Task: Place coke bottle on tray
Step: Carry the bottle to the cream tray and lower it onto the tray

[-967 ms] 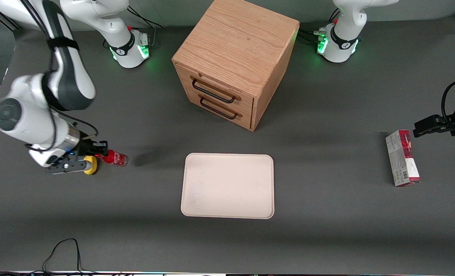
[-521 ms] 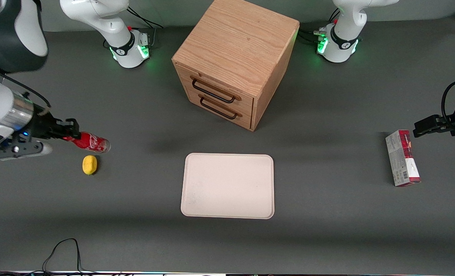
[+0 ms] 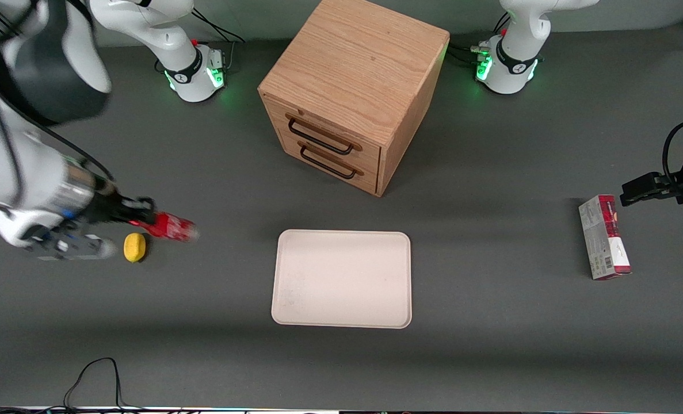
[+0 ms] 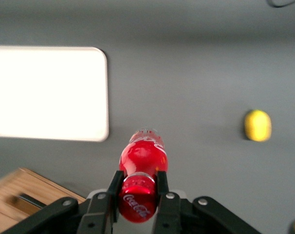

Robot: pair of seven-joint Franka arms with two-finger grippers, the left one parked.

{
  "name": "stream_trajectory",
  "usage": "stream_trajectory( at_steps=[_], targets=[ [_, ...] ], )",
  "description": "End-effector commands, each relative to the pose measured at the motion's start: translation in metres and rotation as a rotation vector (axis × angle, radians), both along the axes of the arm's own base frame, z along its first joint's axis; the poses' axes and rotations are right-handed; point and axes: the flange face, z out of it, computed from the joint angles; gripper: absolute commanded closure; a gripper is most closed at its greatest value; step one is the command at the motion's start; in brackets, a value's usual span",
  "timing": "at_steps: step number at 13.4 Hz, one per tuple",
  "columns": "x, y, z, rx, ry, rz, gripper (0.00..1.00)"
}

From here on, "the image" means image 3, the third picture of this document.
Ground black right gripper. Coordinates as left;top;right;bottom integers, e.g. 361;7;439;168
80;181;159;229

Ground red coke bottle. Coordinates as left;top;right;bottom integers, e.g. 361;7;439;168
138;211;200;242

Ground beige plastic tray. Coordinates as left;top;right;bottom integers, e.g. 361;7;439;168
270;229;413;329

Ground yellow lemon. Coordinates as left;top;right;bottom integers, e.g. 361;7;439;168
123;232;147;264

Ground grey and red carton box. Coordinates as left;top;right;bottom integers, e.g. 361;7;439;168
578;194;633;281

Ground wooden drawer cabinet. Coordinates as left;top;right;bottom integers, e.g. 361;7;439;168
258;0;451;198

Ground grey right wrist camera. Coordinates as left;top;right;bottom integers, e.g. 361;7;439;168
26;232;117;261

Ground black cable on table edge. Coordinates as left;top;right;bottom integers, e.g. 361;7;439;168
0;357;152;414

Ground wooden drawer with handle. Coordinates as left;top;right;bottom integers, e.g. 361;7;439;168
262;94;383;171
272;133;381;196

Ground black metal drawer handle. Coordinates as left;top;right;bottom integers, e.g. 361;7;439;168
286;114;364;156
298;141;365;181

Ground black cables at right arm base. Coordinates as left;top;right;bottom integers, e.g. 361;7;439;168
188;8;246;74

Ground black cables at arm base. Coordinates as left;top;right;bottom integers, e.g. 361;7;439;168
188;8;246;74
447;10;512;68

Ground black cables at left arm base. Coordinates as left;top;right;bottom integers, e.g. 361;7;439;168
447;10;512;68

